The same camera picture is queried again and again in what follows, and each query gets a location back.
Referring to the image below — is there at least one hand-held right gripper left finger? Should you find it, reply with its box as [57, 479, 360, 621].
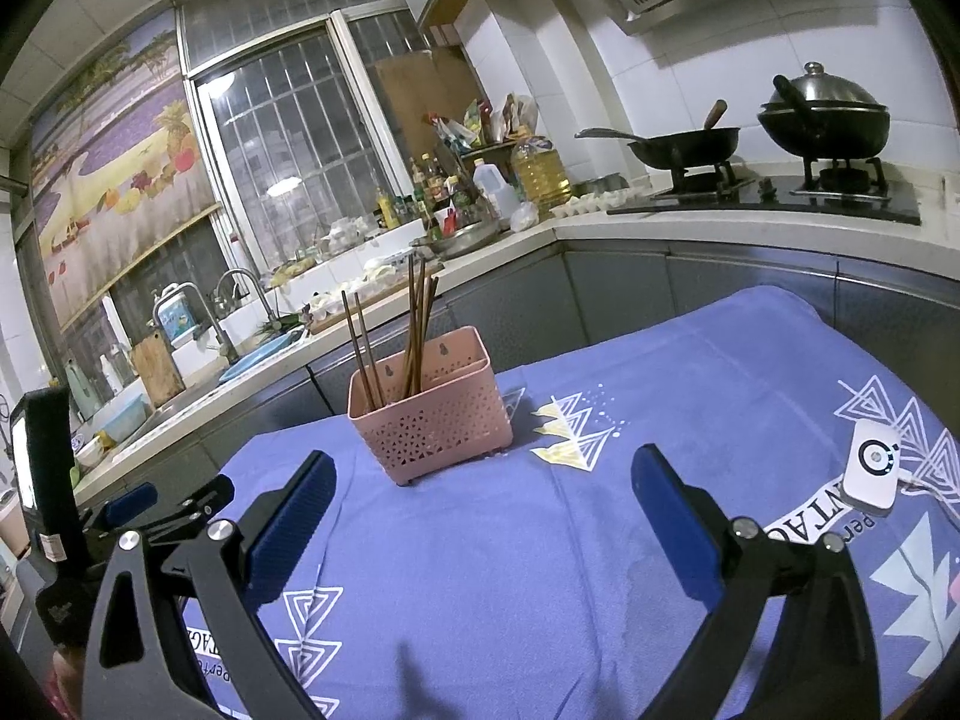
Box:
[81, 450, 338, 720]

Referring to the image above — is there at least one black gas stove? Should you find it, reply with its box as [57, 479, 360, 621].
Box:
[606, 157, 923, 227]

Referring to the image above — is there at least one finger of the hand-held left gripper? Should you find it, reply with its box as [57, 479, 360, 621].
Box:
[145, 476, 236, 546]
[79, 481, 161, 535]

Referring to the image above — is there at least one small white device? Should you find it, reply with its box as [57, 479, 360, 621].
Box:
[841, 420, 906, 517]

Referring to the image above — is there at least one large leaning wooden board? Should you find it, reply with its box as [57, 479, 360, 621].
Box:
[373, 47, 488, 160]

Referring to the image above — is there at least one steel faucet with filter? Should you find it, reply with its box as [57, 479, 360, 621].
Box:
[152, 283, 242, 366]

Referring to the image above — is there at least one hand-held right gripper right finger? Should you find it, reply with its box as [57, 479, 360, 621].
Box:
[631, 444, 884, 720]

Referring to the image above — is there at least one grey kitchen counter cabinet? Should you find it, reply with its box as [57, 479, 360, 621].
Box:
[71, 157, 960, 511]

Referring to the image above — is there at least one yellow cooking oil bottle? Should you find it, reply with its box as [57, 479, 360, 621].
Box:
[511, 135, 573, 212]

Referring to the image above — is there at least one blue plastic basin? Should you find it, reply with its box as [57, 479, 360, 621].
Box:
[217, 335, 295, 385]

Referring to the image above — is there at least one wooden cutting board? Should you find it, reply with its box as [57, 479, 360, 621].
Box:
[130, 334, 187, 407]

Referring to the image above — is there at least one blue plastic tray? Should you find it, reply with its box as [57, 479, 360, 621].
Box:
[96, 390, 153, 445]

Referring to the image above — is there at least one blue printed cloth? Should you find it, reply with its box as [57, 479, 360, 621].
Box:
[176, 285, 960, 720]

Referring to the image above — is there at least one white plastic jug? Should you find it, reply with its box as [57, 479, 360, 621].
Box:
[472, 163, 524, 222]

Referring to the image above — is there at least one pile of seasoning packets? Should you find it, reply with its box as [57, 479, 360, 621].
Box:
[429, 94, 542, 155]

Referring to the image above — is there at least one barred window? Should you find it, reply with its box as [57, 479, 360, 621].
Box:
[182, 9, 432, 293]

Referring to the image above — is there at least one fruit beach wall mural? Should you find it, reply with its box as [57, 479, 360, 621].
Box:
[28, 11, 220, 331]

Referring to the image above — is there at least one black wok with lid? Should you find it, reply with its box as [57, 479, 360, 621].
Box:
[756, 61, 893, 160]

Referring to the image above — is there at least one black wok with handle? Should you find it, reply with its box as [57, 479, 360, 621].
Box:
[574, 99, 743, 172]

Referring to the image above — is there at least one blue white filter box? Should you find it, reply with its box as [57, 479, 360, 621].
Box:
[154, 292, 202, 352]

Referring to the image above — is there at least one flat wooden board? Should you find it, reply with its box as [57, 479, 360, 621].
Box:
[306, 281, 422, 336]

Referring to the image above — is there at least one dark wooden chopstick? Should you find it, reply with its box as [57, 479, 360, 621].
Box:
[418, 276, 441, 392]
[409, 257, 428, 397]
[341, 289, 378, 412]
[403, 253, 416, 398]
[415, 276, 434, 393]

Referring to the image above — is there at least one tall steel faucet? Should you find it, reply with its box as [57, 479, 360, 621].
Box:
[216, 268, 284, 332]

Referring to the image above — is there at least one pink perforated plastic basket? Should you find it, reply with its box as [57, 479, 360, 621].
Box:
[347, 325, 515, 486]

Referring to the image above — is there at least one light brown wooden chopstick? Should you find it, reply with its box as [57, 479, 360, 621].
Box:
[354, 294, 387, 407]

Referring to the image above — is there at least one row of condiment bottles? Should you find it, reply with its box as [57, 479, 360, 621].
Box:
[373, 152, 481, 235]

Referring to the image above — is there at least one white egg tray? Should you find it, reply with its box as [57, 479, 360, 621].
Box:
[553, 190, 640, 220]

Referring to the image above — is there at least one white cable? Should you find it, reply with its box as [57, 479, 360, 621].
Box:
[896, 469, 960, 526]

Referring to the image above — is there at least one steel basin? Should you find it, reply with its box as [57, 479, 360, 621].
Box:
[409, 220, 502, 262]

